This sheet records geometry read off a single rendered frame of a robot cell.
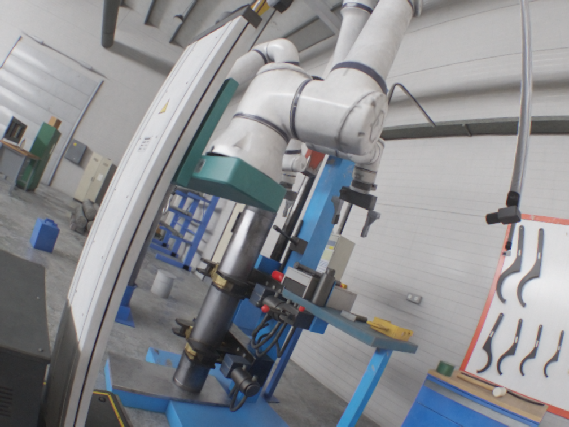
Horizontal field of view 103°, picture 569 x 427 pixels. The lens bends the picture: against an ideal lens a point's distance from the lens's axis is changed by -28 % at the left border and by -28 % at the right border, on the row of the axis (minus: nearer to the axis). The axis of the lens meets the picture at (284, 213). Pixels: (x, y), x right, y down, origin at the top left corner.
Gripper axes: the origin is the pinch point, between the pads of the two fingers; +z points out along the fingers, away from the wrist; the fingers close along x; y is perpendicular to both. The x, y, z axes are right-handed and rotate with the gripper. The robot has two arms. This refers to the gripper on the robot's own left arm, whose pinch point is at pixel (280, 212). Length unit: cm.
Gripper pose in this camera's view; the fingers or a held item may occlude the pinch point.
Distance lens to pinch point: 179.8
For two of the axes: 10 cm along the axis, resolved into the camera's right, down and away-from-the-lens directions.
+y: 5.2, -0.6, 8.5
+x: -8.2, -2.8, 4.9
